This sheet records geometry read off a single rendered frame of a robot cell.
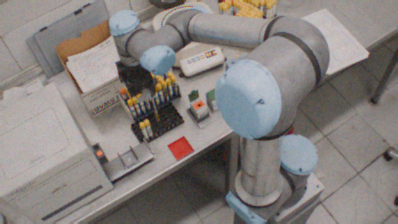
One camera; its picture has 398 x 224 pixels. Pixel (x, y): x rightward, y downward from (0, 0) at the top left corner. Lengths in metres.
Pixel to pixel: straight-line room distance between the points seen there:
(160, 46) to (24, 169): 0.49
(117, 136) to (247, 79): 0.88
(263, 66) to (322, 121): 1.90
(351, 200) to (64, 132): 1.66
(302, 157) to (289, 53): 0.43
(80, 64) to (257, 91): 1.08
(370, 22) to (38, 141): 1.41
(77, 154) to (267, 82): 0.63
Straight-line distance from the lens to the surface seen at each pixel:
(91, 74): 1.51
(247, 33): 0.78
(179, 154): 1.33
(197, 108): 1.32
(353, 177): 2.35
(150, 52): 0.91
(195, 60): 1.49
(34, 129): 1.15
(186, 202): 2.19
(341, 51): 1.63
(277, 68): 0.60
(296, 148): 1.00
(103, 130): 1.43
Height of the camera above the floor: 2.06
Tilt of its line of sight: 57 degrees down
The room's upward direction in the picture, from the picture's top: 7 degrees counter-clockwise
